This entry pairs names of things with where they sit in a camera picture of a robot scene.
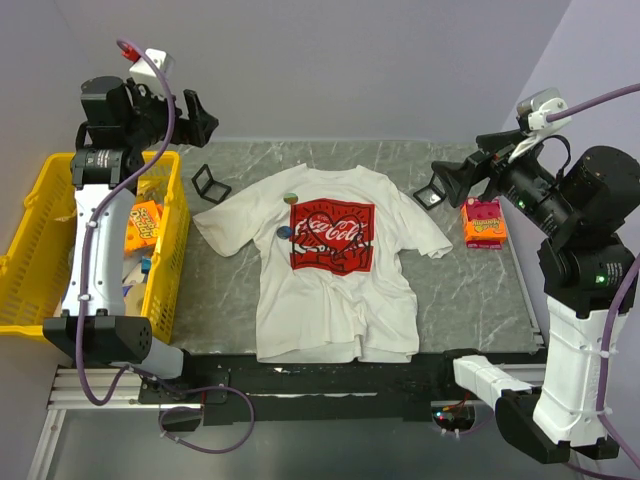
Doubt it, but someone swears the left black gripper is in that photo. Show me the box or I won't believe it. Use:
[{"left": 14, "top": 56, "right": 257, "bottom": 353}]
[{"left": 123, "top": 78, "right": 217, "bottom": 150}]

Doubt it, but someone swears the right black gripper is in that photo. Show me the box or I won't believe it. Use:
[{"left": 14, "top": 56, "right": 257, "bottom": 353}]
[{"left": 430, "top": 126, "right": 577, "bottom": 234}]

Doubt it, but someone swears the green round brooch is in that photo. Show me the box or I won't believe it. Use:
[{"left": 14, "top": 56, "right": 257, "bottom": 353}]
[{"left": 283, "top": 193, "right": 298, "bottom": 205}]

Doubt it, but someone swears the white Coca-Cola t-shirt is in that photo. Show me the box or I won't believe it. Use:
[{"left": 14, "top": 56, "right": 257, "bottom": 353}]
[{"left": 194, "top": 165, "right": 452, "bottom": 363}]

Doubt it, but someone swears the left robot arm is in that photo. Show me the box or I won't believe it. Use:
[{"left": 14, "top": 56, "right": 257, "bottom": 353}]
[{"left": 43, "top": 75, "right": 218, "bottom": 402}]

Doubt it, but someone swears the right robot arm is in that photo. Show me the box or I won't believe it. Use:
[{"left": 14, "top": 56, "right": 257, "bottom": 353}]
[{"left": 432, "top": 130, "right": 639, "bottom": 464}]

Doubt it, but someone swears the black folding mirror right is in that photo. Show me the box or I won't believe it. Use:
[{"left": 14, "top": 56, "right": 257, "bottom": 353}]
[{"left": 412, "top": 173, "right": 446, "bottom": 211}]

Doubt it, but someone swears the black folding mirror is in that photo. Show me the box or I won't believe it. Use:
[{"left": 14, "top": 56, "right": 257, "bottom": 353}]
[
  {"left": 191, "top": 164, "right": 232, "bottom": 205},
  {"left": 412, "top": 173, "right": 446, "bottom": 211}
]

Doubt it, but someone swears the black folding mirror left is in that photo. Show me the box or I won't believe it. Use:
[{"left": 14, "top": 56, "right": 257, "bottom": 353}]
[{"left": 191, "top": 164, "right": 232, "bottom": 205}]

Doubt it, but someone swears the pink orange sponge box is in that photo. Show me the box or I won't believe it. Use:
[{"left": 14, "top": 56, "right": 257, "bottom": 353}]
[{"left": 461, "top": 197, "right": 508, "bottom": 250}]

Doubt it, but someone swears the orange Scrub Daddy box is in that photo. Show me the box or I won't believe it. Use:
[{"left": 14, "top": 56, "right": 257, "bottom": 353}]
[{"left": 124, "top": 200, "right": 164, "bottom": 254}]

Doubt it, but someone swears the yellow plastic basket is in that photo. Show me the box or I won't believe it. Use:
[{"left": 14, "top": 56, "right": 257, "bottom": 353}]
[{"left": 1, "top": 151, "right": 190, "bottom": 343}]

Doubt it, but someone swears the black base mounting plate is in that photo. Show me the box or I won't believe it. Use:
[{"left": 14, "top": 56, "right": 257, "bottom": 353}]
[{"left": 137, "top": 347, "right": 549, "bottom": 426}]

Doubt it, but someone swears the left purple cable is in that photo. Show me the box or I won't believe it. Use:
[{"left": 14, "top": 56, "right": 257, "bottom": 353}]
[{"left": 73, "top": 38, "right": 256, "bottom": 455}]

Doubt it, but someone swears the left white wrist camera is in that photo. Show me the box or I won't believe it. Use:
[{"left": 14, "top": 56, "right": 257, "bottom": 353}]
[{"left": 129, "top": 48, "right": 175, "bottom": 87}]

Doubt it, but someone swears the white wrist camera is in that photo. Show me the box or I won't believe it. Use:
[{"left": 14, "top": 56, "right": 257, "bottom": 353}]
[
  {"left": 516, "top": 87, "right": 567, "bottom": 133},
  {"left": 129, "top": 48, "right": 175, "bottom": 87}
]

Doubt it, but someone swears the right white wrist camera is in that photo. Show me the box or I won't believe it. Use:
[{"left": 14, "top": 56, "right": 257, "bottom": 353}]
[{"left": 516, "top": 87, "right": 567, "bottom": 133}]

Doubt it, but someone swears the aluminium rail frame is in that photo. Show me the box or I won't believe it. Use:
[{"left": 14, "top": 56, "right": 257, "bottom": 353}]
[{"left": 27, "top": 363, "right": 166, "bottom": 480}]

